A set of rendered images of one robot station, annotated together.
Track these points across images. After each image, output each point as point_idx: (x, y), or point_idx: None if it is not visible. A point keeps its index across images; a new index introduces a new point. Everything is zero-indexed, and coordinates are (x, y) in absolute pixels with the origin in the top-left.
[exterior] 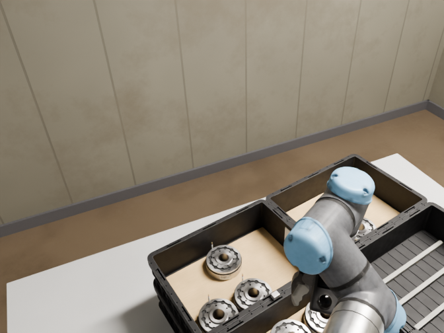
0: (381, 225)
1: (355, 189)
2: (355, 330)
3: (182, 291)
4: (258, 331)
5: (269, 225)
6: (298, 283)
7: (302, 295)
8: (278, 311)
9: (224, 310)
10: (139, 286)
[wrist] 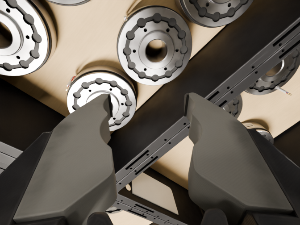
0: None
1: None
2: None
3: (299, 95)
4: (210, 52)
5: (189, 199)
6: (292, 210)
7: (204, 130)
8: (184, 90)
9: (264, 75)
10: None
